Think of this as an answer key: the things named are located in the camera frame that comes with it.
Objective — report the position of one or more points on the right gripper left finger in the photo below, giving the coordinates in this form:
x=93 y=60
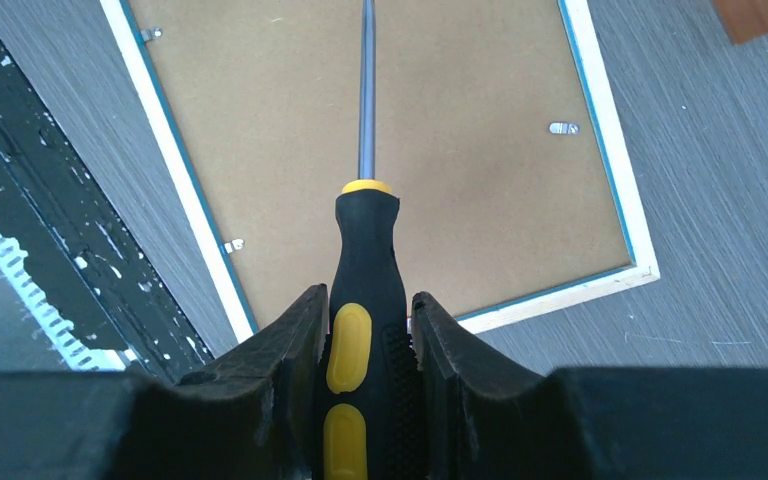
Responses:
x=246 y=415

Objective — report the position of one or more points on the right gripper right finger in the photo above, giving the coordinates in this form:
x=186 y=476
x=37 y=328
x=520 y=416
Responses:
x=487 y=417

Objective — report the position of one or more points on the black yellow screwdriver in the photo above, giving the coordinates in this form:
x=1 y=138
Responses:
x=368 y=405

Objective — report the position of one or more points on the blue picture frame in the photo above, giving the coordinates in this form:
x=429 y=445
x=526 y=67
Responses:
x=497 y=130

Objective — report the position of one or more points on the orange compartment tray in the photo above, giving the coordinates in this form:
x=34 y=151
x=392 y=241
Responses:
x=743 y=20

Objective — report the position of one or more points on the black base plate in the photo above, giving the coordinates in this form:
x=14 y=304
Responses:
x=79 y=251

